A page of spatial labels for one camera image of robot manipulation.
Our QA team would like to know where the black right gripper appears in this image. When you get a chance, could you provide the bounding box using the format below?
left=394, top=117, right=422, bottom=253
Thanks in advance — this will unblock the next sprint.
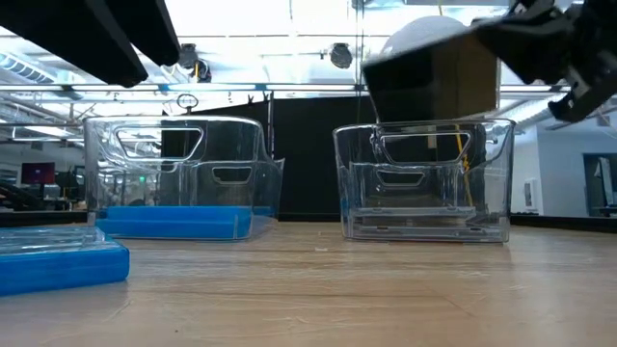
left=474, top=0, right=617, bottom=122

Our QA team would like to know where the black ceiling device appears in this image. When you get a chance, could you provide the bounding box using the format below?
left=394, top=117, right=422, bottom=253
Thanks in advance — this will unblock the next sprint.
left=330, top=42, right=354, bottom=69
left=175, top=42, right=212, bottom=84

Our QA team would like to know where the round metal hook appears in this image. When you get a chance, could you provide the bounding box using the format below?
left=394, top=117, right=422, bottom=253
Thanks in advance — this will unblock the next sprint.
left=175, top=93, right=200, bottom=117

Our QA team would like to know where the white globe table lamp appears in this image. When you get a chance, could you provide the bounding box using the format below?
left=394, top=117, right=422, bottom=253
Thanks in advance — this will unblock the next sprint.
left=379, top=14, right=471, bottom=57

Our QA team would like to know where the clear plastic storage bin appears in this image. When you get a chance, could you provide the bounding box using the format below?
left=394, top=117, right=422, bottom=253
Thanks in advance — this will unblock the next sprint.
left=332, top=119, right=516, bottom=244
left=84, top=115, right=285, bottom=241

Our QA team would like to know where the dark red monitor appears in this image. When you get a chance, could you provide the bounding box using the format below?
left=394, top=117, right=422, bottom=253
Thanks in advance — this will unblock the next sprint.
left=20, top=162, right=57, bottom=186

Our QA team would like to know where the thin vertical pole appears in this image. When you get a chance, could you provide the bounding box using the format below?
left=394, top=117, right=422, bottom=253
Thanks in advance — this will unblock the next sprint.
left=355, top=0, right=365, bottom=121

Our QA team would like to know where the black backdrop panel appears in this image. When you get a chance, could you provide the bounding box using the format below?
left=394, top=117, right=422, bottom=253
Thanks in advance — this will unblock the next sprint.
left=161, top=95, right=486, bottom=223

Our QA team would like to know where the silver horizontal rail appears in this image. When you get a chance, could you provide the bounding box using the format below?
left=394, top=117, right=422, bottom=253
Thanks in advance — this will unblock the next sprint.
left=0, top=83, right=570, bottom=93

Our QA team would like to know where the yellow cable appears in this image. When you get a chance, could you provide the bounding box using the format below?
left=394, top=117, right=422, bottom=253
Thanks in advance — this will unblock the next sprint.
left=455, top=132, right=475, bottom=208

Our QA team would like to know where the black aluminium table frame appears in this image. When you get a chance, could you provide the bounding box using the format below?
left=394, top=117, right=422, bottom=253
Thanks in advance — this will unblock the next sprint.
left=0, top=210, right=617, bottom=233

